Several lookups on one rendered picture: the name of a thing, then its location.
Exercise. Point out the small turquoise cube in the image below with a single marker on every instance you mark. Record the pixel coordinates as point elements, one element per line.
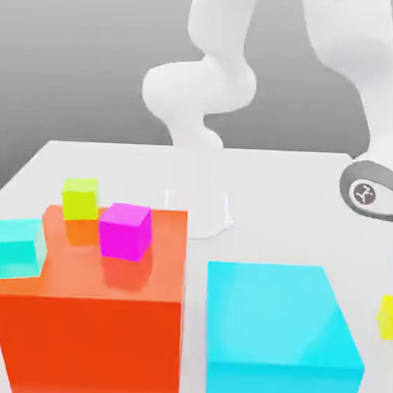
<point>14,248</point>

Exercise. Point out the large orange box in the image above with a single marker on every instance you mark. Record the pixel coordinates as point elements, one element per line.
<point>90,333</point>

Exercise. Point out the large cyan box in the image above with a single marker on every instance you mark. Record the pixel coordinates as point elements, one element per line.
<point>274,319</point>

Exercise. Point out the small magenta cube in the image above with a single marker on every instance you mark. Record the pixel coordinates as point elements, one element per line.
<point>124,233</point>

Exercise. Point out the small lime cube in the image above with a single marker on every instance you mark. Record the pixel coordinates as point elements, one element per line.
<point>79,199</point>

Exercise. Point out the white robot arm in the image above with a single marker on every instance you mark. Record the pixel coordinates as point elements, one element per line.
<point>201,87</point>

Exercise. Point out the small yellow cube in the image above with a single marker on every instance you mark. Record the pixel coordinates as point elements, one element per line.
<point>389,317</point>

